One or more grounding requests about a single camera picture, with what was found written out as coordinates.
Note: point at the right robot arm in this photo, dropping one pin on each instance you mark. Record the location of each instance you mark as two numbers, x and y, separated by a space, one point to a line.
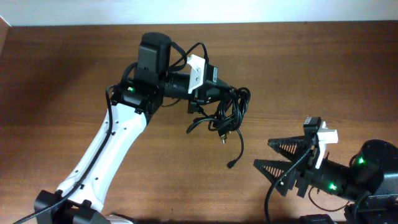
368 183

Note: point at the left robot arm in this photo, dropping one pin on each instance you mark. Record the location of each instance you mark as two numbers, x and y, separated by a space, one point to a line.
130 106

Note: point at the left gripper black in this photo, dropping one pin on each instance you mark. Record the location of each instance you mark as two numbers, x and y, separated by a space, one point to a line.
221 91

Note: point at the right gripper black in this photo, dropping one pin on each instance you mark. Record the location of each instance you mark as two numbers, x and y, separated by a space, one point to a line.
300 171

